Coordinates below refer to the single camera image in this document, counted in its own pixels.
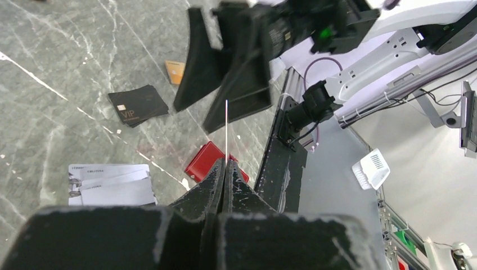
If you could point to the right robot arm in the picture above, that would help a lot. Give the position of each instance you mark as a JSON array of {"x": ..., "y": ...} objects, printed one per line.
[{"x": 417, "y": 28}]

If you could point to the red leather card holder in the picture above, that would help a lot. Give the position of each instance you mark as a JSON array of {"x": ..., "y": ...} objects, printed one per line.
[{"x": 203, "y": 161}]

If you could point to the black VIP card stack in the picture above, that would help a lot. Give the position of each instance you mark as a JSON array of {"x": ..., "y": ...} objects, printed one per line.
[{"x": 137, "y": 106}]

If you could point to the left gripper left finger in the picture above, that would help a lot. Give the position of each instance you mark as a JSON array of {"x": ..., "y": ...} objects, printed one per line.
[{"x": 176, "y": 236}]

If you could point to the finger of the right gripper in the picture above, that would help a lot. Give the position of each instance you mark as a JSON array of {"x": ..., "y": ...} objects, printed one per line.
[
  {"x": 205, "y": 67},
  {"x": 244, "y": 90}
]

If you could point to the white ribbed plastic part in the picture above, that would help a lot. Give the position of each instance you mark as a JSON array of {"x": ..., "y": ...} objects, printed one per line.
[{"x": 371, "y": 171}]

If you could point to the silver VIP card stack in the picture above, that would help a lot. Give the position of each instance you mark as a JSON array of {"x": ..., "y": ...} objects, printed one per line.
[{"x": 110, "y": 184}]

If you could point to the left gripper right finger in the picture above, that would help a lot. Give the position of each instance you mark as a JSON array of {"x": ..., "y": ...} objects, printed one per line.
[{"x": 251, "y": 235}]

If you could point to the orange gold card stack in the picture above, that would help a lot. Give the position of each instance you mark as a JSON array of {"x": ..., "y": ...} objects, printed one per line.
[{"x": 175, "y": 71}]

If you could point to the black aluminium base frame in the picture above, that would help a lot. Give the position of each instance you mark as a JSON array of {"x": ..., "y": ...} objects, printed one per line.
[{"x": 322, "y": 181}]

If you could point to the black camera on frame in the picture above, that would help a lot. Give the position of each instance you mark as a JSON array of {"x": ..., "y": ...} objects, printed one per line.
[{"x": 317, "y": 106}]

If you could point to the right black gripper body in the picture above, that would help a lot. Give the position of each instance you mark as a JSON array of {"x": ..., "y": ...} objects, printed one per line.
[{"x": 268, "y": 30}]

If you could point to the tablet on grey stand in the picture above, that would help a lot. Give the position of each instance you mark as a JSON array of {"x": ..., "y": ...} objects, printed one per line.
[{"x": 464, "y": 121}]

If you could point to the single silver card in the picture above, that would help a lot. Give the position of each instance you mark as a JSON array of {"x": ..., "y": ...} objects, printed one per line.
[{"x": 226, "y": 152}]

